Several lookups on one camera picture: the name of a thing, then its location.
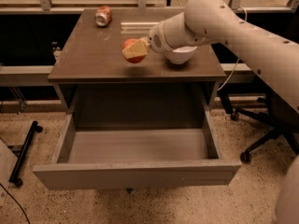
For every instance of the red apple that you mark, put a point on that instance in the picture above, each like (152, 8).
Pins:
(134, 50)

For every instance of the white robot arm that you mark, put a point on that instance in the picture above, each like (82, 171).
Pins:
(274, 59)

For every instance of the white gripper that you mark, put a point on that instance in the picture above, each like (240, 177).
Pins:
(156, 42)

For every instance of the white ceramic bowl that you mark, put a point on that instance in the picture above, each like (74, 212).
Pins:
(181, 55)

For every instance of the open grey drawer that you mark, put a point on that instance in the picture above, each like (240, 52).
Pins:
(137, 143)

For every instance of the black wheeled stand leg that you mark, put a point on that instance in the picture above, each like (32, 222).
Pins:
(21, 153)

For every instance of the red soda can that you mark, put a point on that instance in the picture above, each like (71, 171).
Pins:
(103, 16)

